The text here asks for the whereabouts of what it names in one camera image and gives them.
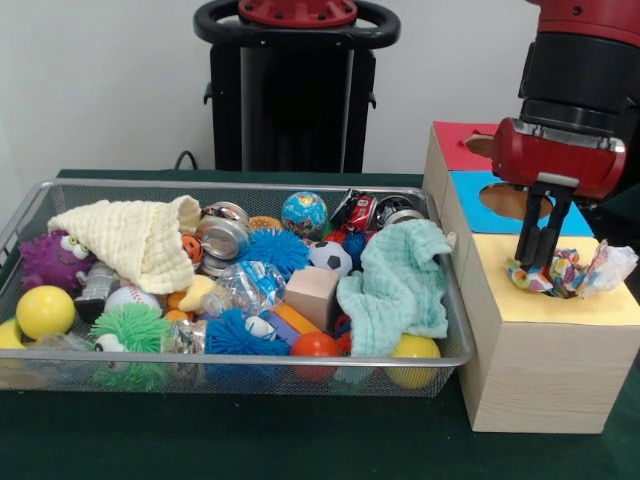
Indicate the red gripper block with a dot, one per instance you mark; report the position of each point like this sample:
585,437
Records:
555,162

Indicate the small multicolour knotted cloth toy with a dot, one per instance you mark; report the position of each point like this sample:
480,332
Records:
570,272

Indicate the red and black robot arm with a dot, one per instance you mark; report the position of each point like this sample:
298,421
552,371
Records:
580,70

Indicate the wooden box with three holes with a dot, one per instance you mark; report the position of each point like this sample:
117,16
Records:
545,360

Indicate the shallow clear mesh bin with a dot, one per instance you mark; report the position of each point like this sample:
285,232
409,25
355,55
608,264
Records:
300,385

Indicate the mint green cloth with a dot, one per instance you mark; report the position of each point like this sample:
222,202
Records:
395,285

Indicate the small soccer ball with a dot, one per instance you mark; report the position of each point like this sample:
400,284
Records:
331,258

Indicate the plain wooden block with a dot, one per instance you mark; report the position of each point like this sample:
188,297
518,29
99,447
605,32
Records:
313,295

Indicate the globe print ball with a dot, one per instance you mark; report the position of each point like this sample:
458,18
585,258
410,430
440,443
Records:
304,214

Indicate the orange ball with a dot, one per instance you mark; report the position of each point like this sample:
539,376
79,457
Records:
316,346

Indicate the blue spiky rubber ball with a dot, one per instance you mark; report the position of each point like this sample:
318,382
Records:
275,250

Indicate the dark green table cloth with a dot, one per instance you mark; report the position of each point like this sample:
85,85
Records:
250,440

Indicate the cream knitted cloth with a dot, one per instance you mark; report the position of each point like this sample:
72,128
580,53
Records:
130,240

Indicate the green fuzzy toy with eyes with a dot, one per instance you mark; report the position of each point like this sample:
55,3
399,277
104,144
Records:
140,330

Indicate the purple spiky toy with eyes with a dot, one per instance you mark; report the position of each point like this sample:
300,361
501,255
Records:
50,262

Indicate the yellow ball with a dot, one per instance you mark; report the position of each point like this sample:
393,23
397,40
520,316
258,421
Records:
45,312

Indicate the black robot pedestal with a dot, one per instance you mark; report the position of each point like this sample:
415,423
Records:
295,100

